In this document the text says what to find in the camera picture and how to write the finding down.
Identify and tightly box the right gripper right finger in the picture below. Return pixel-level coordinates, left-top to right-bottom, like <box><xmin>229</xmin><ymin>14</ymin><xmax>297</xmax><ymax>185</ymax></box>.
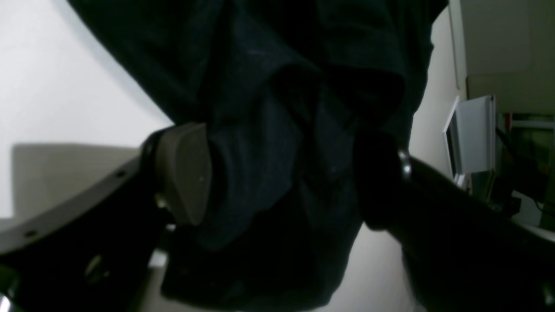
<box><xmin>353</xmin><ymin>130</ymin><xmax>555</xmax><ymax>312</ymax></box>

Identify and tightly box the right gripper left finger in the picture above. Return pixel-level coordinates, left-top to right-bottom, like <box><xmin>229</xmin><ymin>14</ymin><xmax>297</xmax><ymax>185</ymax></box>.
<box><xmin>1</xmin><ymin>122</ymin><xmax>212</xmax><ymax>312</ymax></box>

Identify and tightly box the black T-shirt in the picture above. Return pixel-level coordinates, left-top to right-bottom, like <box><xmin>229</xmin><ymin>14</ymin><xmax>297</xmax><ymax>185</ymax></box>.
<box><xmin>69</xmin><ymin>0</ymin><xmax>448</xmax><ymax>312</ymax></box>

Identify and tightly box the grey computer monitor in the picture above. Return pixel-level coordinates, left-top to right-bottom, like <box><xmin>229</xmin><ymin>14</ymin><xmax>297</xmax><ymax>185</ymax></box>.
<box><xmin>443</xmin><ymin>95</ymin><xmax>497</xmax><ymax>186</ymax></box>

